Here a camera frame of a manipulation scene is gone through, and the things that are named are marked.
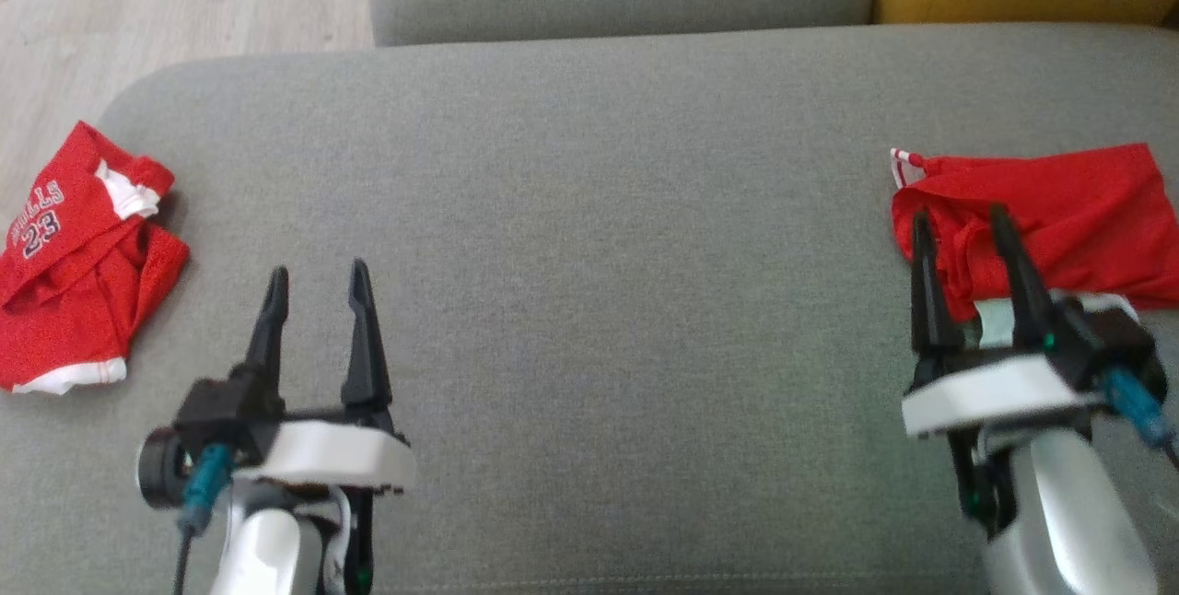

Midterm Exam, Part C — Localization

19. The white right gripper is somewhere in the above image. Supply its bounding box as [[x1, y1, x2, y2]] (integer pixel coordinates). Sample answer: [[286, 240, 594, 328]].
[[900, 204, 1112, 439]]

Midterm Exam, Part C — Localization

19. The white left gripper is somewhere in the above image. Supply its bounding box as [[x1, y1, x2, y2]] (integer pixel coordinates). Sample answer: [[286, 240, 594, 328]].
[[239, 258, 416, 495]]

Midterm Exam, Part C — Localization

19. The red Bulls jersey shirt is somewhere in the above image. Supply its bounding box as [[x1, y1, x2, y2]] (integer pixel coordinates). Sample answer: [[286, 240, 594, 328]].
[[889, 143, 1179, 325]]

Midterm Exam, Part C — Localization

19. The red shorts white stripe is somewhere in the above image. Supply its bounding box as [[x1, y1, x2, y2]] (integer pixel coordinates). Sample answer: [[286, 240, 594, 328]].
[[0, 121, 191, 396]]

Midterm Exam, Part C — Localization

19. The large grey sofa seat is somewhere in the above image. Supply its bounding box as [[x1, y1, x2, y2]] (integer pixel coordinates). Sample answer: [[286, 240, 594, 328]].
[[0, 21, 1179, 595]]

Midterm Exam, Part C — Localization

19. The left arm cable teal plug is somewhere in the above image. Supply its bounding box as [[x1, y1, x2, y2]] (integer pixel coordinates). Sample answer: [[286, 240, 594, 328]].
[[171, 443, 237, 595]]

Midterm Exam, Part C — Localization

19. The arm cable teal plug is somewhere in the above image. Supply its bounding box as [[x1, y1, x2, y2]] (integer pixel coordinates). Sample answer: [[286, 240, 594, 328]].
[[171, 443, 237, 595], [1101, 365, 1179, 472]]

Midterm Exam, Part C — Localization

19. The right arm cable teal plug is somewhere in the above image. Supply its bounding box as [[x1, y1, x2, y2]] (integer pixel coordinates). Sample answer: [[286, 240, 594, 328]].
[[1101, 365, 1179, 472]]

